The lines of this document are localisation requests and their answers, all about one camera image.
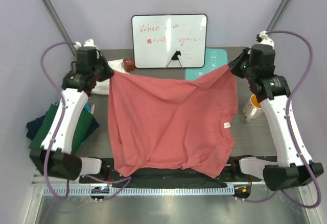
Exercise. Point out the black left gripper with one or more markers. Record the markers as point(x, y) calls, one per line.
point(109, 72)

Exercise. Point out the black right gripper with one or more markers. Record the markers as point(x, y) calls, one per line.
point(235, 65)

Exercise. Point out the teal cutting board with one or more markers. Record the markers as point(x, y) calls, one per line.
point(214, 58)

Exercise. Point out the metal wire board stand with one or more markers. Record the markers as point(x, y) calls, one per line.
point(175, 57)

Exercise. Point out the white dry erase board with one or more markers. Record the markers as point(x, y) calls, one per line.
point(157, 37)

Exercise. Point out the red t shirt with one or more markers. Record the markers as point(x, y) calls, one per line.
point(172, 124)

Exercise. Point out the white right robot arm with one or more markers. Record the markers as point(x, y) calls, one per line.
point(290, 148)

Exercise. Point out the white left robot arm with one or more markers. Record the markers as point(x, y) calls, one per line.
point(53, 158)

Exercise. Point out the red brown eraser block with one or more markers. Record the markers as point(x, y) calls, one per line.
point(129, 64)

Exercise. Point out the teal t shirt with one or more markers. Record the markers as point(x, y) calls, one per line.
point(89, 107)

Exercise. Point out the white mug orange inside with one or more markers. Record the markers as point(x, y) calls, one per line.
point(252, 110)

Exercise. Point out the green t shirt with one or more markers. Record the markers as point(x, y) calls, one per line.
point(82, 126)

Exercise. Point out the navy blue t shirt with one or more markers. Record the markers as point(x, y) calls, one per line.
point(34, 126)

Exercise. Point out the aluminium left corner post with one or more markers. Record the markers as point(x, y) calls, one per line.
point(56, 20)

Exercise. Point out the aluminium corner post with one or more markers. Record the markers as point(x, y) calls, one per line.
point(56, 20)
point(277, 15)

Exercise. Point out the aluminium right corner post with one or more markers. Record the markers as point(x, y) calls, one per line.
point(277, 15)

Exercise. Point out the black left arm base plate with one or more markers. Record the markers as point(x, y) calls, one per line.
point(107, 173)

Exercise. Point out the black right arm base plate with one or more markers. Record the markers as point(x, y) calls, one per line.
point(232, 173)

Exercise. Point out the white perforated cable rail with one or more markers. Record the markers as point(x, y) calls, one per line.
point(105, 191)

